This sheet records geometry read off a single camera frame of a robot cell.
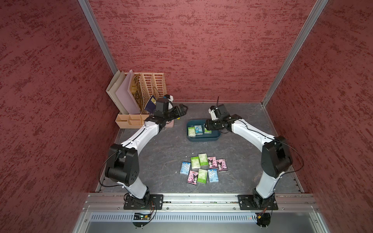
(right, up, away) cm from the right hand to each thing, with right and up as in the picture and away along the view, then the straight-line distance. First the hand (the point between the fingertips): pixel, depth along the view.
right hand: (207, 127), depth 91 cm
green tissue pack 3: (-3, -20, -5) cm, 21 cm away
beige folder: (-60, +24, -4) cm, 64 cm away
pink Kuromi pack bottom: (-10, -28, -11) cm, 31 cm away
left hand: (-15, +10, -4) cm, 19 cm away
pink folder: (-53, +18, +1) cm, 56 cm away
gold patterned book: (-50, +25, +12) cm, 57 cm away
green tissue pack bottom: (-4, -27, -10) cm, 29 cm away
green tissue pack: (-10, -4, +9) cm, 14 cm away
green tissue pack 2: (-8, -21, -6) cm, 23 cm away
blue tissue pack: (-14, -23, -7) cm, 28 cm away
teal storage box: (+6, -7, +7) cm, 12 cm away
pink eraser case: (-26, +1, +13) cm, 29 cm away
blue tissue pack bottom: (+2, -27, -10) cm, 29 cm away
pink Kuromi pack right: (+8, -22, -6) cm, 24 cm away
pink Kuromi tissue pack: (+2, -21, -5) cm, 21 cm away
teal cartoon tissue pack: (-5, -3, +9) cm, 11 cm away
